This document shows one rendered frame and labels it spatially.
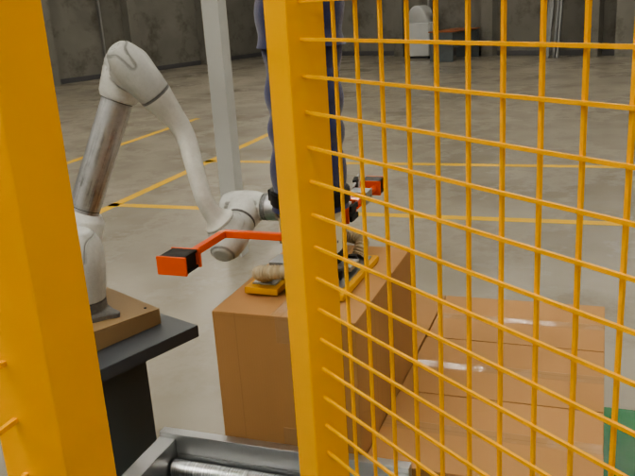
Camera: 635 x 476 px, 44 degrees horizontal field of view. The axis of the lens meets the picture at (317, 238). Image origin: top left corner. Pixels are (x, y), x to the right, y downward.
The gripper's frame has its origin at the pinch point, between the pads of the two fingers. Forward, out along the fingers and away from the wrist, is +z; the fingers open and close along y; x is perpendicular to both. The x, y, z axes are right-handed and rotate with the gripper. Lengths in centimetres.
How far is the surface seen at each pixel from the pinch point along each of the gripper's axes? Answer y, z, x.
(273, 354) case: 24, -1, 55
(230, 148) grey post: 31, -161, -241
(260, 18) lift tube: -60, -7, 35
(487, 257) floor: 108, 7, -270
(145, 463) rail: 48, -30, 77
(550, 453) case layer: 53, 68, 39
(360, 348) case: 21, 22, 52
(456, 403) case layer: 53, 40, 19
